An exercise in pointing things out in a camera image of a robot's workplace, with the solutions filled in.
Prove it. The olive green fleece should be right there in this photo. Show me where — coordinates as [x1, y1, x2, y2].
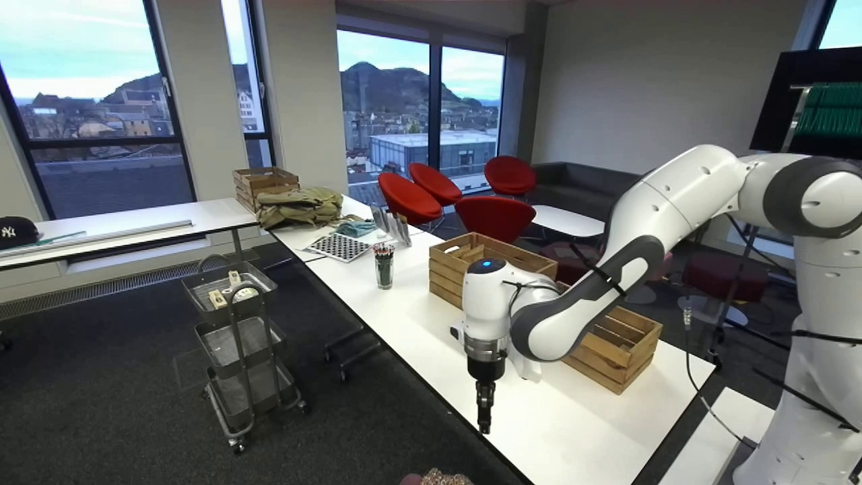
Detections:
[255, 187, 345, 230]

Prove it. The wooden crate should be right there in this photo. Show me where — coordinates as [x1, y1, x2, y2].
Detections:
[428, 232, 559, 311]
[232, 166, 301, 214]
[561, 305, 664, 395]

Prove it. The person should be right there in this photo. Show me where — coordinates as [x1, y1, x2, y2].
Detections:
[399, 467, 474, 485]

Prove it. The dark red ottoman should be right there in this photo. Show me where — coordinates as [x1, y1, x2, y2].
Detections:
[681, 251, 772, 304]
[539, 240, 608, 286]

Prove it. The glass of pens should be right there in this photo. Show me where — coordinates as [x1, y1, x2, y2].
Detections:
[372, 242, 397, 291]

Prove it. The group of red chairs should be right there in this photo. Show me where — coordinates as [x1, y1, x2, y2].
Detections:
[376, 155, 539, 245]

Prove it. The white coffee table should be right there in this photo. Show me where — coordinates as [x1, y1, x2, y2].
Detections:
[531, 204, 606, 240]

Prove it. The clear acrylic holder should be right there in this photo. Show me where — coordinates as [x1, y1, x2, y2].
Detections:
[370, 204, 413, 247]

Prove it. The black and white checkerboard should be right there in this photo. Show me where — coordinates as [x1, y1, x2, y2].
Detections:
[306, 232, 373, 263]

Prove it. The dark sofa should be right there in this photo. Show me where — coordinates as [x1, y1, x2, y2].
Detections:
[531, 161, 642, 223]

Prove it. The grey metal utility cart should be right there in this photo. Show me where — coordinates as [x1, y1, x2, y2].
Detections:
[180, 254, 311, 456]

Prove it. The window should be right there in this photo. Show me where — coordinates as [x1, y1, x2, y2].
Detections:
[336, 28, 506, 206]
[0, 0, 197, 221]
[220, 0, 276, 169]

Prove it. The white desk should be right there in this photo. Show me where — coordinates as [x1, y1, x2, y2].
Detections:
[0, 197, 261, 272]

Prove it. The black screen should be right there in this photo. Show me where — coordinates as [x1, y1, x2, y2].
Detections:
[749, 46, 862, 160]

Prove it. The long grey bar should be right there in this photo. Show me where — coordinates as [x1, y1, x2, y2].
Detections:
[0, 219, 195, 257]

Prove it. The green ribbed panel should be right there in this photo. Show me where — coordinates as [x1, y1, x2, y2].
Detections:
[794, 82, 862, 140]

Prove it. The black cap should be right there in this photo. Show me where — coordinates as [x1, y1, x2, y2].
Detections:
[0, 216, 42, 251]

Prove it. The black cable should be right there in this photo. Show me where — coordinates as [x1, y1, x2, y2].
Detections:
[682, 305, 758, 448]

